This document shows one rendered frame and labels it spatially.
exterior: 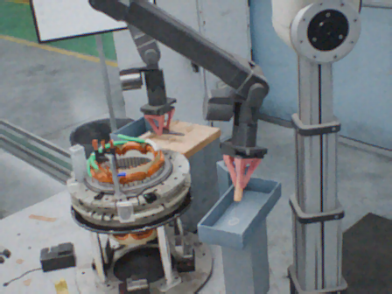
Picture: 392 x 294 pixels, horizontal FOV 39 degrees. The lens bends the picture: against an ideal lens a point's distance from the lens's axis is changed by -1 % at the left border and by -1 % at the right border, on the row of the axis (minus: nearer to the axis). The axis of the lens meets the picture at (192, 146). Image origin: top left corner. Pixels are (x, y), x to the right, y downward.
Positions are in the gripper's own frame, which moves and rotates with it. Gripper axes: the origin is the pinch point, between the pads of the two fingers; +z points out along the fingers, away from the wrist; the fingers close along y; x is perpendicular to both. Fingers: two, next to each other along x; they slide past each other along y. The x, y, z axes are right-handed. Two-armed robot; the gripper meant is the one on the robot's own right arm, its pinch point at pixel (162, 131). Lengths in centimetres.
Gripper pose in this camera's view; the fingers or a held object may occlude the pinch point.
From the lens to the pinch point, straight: 168.5
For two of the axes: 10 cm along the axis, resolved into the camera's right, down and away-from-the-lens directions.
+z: 1.2, 9.1, 4.1
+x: 8.1, 1.5, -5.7
